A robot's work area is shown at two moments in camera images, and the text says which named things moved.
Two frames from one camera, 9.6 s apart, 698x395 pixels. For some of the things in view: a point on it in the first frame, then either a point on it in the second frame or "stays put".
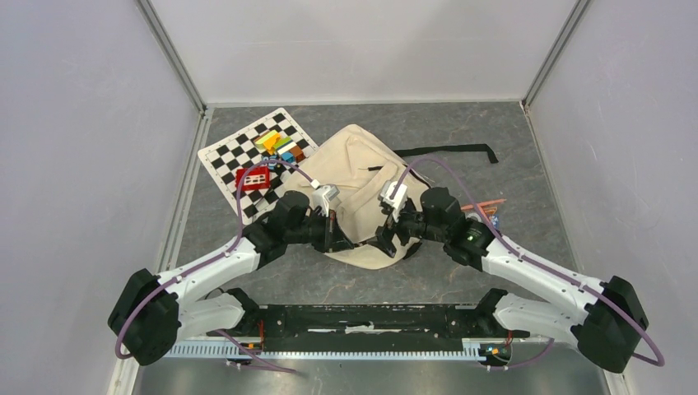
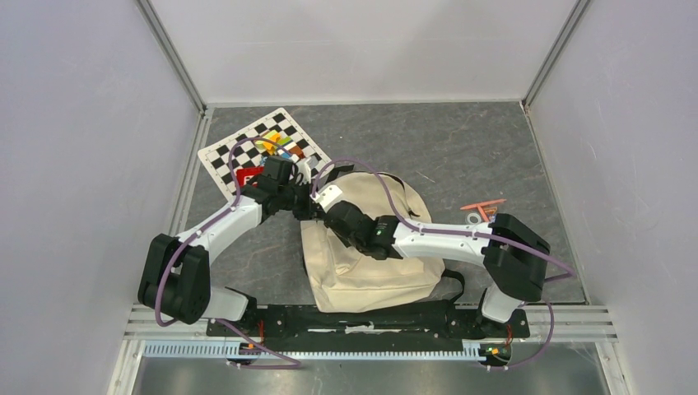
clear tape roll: (472, 215) stays put
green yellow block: (259, 143) stays put
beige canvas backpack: (359, 166) to (342, 279)
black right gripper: (384, 235) to (346, 242)
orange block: (269, 143) stays put
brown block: (297, 152) stays put
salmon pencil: (472, 206) stays put
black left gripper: (333, 239) to (307, 212)
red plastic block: (253, 178) stays put
